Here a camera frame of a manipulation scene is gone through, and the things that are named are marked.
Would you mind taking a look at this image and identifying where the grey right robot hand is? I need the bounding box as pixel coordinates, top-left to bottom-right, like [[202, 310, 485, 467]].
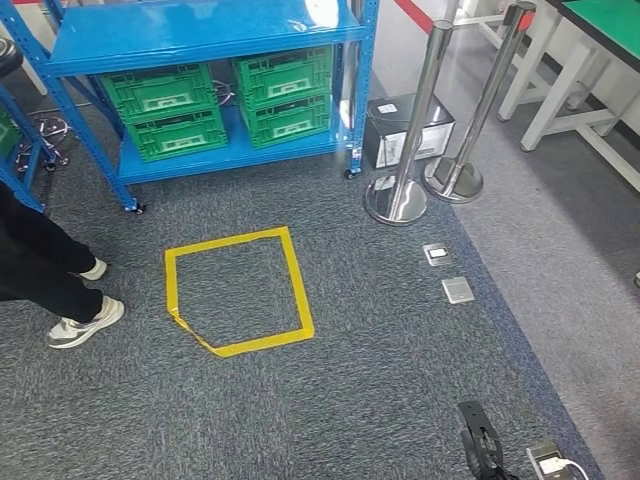
[[460, 429, 485, 480]]

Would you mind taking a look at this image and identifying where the white workbench dark top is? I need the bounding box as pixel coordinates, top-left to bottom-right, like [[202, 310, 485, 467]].
[[452, 0, 593, 125]]

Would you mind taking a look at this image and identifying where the white workbench green top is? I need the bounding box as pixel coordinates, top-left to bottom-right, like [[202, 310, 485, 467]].
[[518, 0, 640, 195]]

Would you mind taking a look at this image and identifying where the blue metal shelf rack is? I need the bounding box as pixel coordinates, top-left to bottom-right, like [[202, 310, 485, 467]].
[[0, 0, 381, 215], [0, 82, 58, 215]]

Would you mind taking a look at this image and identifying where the metal floor socket box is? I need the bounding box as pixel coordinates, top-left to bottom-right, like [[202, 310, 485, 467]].
[[441, 275, 476, 307], [422, 241, 454, 269], [525, 441, 574, 480]]

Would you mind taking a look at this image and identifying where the yellow floor tape square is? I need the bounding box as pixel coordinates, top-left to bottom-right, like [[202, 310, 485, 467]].
[[164, 225, 316, 360]]

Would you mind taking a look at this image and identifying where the black glossy box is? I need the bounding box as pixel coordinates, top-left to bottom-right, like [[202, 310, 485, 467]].
[[362, 92, 457, 171]]

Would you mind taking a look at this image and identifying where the red barrier belt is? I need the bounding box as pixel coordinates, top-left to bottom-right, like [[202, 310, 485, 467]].
[[392, 0, 437, 36]]

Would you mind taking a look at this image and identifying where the person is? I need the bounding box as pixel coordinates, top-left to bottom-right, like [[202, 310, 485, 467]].
[[0, 180, 126, 351]]

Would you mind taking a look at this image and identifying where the white desk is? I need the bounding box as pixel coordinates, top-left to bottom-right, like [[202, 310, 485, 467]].
[[20, 58, 50, 98]]

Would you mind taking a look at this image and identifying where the black round stool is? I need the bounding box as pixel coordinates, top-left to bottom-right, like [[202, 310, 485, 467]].
[[0, 37, 72, 176]]

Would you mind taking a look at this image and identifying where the white cable with plug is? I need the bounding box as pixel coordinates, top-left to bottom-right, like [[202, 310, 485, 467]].
[[539, 456, 591, 480]]

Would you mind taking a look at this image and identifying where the chrome stanchion post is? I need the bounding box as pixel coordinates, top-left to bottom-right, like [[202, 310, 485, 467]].
[[364, 19, 455, 228], [421, 1, 537, 205]]

